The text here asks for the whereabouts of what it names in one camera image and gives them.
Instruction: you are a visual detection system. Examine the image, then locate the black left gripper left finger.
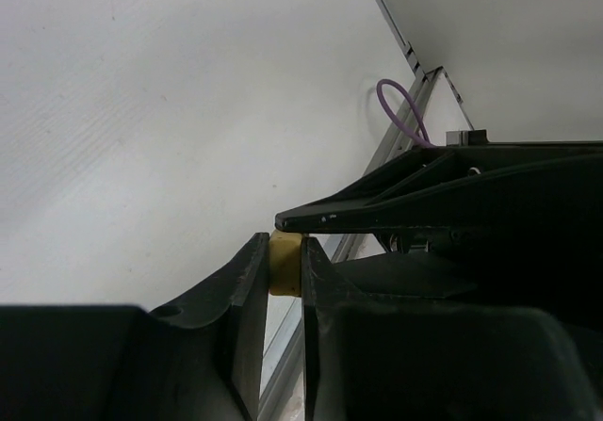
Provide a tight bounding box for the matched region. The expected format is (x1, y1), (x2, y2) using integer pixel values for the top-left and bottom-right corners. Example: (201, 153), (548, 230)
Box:
(1, 233), (269, 420)

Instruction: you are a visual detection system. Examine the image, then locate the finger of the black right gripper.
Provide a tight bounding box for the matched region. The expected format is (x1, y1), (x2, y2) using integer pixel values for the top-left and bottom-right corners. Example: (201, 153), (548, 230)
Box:
(334, 251), (477, 299)
(275, 142), (602, 260)

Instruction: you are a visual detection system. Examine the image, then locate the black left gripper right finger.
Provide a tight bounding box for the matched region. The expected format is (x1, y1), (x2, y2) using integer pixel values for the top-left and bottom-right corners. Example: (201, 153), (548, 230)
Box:
(301, 238), (602, 420)

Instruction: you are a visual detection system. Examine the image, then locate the yellow eraser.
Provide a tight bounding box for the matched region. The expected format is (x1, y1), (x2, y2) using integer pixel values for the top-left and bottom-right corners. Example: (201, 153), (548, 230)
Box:
(269, 230), (303, 297)

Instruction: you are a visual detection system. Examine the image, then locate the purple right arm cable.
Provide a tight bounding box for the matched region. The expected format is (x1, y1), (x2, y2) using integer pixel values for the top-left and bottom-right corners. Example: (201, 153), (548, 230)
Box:
(378, 79), (432, 148)

